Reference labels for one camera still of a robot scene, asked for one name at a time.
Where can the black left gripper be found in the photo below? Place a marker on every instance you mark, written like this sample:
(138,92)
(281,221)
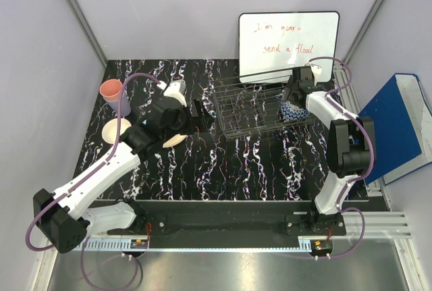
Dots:
(196,123)

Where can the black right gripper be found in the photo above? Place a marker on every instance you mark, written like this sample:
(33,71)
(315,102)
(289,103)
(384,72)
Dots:
(289,90)

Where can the beige and blue plate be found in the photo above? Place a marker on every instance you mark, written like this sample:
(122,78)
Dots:
(175,140)

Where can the blue white patterned bowl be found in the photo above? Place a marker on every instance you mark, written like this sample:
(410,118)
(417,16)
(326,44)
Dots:
(290,112)

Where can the purple plastic cup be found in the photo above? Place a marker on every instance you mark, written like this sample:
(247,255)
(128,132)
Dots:
(121,106)

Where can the red and white bowl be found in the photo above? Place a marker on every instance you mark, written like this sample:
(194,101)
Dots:
(109,131)

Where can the pink plastic cup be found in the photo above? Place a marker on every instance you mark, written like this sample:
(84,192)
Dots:
(111,90)

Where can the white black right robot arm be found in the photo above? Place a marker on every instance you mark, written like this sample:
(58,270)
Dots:
(350,153)

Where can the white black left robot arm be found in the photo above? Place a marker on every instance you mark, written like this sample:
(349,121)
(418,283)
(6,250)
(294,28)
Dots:
(66,217)

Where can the white whiteboard with red writing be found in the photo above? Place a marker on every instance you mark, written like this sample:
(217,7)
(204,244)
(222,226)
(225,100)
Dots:
(270,44)

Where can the blue binder folder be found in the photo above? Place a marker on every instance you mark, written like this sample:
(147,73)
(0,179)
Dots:
(402,120)

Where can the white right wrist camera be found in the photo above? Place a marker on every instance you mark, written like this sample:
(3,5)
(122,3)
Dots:
(316,72)

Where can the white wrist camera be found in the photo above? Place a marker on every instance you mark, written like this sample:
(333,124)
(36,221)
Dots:
(316,72)
(174,89)

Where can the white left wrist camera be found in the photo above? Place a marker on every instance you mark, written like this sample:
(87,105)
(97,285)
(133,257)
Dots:
(174,89)

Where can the grey wire dish rack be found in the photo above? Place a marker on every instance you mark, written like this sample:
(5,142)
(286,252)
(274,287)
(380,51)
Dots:
(249,104)

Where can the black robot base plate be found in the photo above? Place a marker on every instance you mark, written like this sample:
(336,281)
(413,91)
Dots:
(221,225)

